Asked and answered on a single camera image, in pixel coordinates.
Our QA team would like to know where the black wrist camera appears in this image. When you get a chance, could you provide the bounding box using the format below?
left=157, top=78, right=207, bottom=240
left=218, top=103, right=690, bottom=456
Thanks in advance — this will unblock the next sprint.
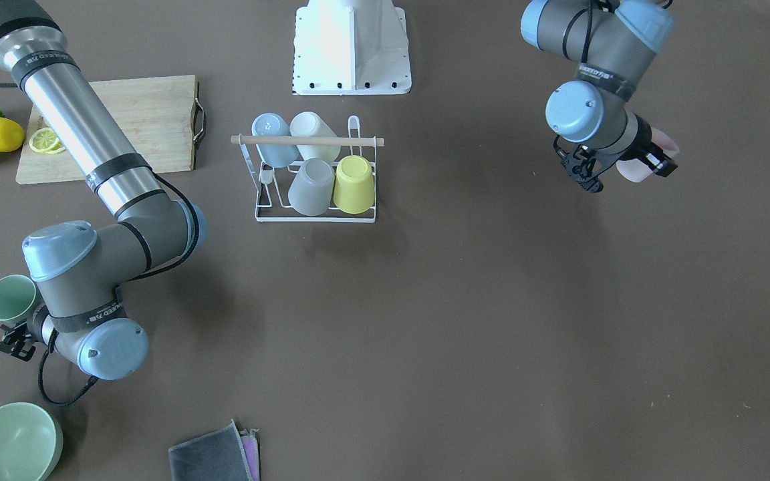
left=552, top=135, right=603, bottom=194
left=0, top=321, right=37, bottom=362

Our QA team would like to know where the lemon slice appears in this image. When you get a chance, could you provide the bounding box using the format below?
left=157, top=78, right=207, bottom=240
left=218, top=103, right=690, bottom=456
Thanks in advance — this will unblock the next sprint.
left=27, top=127, right=61, bottom=154
left=43, top=141, right=67, bottom=155

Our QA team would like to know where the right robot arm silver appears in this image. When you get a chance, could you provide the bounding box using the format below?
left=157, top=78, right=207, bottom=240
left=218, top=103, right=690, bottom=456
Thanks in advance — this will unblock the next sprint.
left=0, top=1, right=206, bottom=380

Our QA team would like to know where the green cup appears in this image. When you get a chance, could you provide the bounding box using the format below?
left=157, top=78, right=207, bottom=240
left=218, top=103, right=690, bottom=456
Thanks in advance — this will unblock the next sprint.
left=0, top=275, right=42, bottom=325

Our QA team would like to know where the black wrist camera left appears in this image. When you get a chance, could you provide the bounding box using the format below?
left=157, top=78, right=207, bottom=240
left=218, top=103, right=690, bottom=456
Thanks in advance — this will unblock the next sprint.
left=552, top=135, right=603, bottom=194

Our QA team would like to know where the white wire cup rack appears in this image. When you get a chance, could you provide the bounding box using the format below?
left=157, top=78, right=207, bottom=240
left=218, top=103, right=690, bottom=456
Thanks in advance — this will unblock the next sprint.
left=231, top=112, right=384, bottom=223

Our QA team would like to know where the green bowl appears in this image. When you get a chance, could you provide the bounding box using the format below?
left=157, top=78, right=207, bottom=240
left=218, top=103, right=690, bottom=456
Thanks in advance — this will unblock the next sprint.
left=0, top=402, right=63, bottom=480

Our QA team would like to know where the wooden cutting board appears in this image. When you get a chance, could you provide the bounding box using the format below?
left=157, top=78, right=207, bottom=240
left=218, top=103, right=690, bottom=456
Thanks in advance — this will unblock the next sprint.
left=15, top=74, right=204, bottom=185

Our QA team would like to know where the grey folded cloth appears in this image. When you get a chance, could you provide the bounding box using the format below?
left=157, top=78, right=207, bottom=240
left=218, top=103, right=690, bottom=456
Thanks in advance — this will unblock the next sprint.
left=168, top=422, right=248, bottom=480

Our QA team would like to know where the yellow cup on rack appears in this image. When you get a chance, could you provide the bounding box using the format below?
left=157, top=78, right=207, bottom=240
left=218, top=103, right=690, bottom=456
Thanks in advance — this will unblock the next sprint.
left=333, top=155, right=375, bottom=215

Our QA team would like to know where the white cup on rack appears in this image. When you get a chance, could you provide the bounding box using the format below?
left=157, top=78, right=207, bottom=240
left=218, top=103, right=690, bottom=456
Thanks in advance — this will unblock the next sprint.
left=289, top=112, right=340, bottom=162

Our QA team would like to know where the pink cloth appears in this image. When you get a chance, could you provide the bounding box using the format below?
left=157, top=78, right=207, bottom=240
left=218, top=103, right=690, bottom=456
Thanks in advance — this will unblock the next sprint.
left=239, top=429, right=261, bottom=481

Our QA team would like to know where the grey cup on rack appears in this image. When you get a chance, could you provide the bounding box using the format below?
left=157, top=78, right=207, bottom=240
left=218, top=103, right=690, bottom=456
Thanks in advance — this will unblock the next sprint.
left=288, top=158, right=334, bottom=216

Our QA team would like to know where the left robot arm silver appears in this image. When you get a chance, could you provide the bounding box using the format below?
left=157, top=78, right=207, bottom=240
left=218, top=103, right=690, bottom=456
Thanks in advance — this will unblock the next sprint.
left=521, top=1, right=676, bottom=192

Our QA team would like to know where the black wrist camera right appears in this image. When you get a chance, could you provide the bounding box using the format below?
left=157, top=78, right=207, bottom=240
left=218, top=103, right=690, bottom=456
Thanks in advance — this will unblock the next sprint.
left=0, top=321, right=37, bottom=362

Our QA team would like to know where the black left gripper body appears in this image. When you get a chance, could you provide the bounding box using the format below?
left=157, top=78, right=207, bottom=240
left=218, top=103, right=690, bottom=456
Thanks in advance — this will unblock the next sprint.
left=626, top=115, right=653, bottom=166

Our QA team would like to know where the blue cup on rack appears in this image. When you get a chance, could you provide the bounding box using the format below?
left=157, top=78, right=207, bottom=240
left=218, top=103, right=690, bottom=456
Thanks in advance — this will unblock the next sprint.
left=251, top=113, right=300, bottom=168

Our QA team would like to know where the white pedestal column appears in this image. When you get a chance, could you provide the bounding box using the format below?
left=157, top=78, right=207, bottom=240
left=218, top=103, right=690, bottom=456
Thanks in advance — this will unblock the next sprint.
left=291, top=1, right=412, bottom=96

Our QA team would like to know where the pink cup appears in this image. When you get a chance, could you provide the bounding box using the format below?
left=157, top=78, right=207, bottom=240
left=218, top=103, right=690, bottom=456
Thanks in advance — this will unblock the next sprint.
left=615, top=127, right=680, bottom=183

